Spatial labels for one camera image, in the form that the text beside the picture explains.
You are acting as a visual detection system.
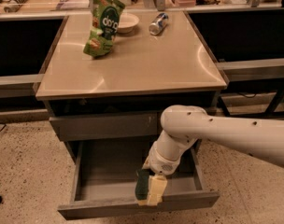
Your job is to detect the black table leg stand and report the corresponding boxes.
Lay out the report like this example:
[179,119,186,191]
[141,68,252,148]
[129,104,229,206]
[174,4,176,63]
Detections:
[217,74,284,119]

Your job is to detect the green and yellow sponge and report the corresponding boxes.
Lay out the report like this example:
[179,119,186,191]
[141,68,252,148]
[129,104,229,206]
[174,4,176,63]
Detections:
[135,169,150,201]

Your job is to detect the black coiled tool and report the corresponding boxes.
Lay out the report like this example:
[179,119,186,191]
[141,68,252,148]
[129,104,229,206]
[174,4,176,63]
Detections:
[4,0,28,13]

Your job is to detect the silver soda can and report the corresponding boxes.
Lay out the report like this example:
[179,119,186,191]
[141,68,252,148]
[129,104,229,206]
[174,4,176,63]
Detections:
[149,13,169,35]

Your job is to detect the closed top drawer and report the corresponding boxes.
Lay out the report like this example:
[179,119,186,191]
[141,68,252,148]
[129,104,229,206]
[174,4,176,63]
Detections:
[50,110,163,142]

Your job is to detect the open middle drawer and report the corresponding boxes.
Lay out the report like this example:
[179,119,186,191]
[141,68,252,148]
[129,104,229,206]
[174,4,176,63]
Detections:
[58,136,220,220]

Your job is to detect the grey drawer cabinet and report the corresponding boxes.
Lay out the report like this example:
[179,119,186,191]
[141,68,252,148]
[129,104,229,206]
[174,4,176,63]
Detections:
[35,11,228,157]

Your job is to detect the green snack bag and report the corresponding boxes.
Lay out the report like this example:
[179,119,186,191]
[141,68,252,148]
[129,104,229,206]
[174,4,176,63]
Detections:
[83,0,125,58]

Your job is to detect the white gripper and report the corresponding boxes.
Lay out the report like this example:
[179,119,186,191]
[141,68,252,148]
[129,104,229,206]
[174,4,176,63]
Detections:
[137,142,181,206]

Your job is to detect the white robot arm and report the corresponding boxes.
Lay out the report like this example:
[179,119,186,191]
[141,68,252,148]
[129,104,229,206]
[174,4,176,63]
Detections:
[135,105,284,206]

